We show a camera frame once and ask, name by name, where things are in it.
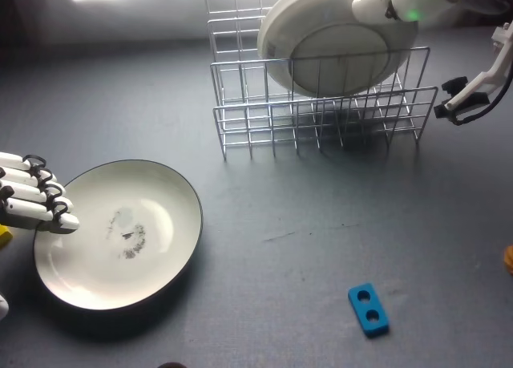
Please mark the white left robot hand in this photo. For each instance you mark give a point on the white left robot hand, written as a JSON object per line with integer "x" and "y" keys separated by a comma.
{"x": 28, "y": 191}

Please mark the white plate with dark rim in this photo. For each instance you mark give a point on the white plate with dark rim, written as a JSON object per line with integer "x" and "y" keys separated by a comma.
{"x": 120, "y": 239}
{"x": 312, "y": 23}

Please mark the yellow block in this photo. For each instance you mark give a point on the yellow block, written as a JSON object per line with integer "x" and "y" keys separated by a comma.
{"x": 5, "y": 237}

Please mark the blue block with two holes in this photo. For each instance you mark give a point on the blue block with two holes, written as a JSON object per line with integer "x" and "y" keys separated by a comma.
{"x": 368, "y": 310}

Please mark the orange swirl cookie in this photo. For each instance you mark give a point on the orange swirl cookie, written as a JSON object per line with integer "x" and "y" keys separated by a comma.
{"x": 509, "y": 259}

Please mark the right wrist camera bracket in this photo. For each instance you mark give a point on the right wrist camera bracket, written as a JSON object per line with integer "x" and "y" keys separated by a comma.
{"x": 477, "y": 83}

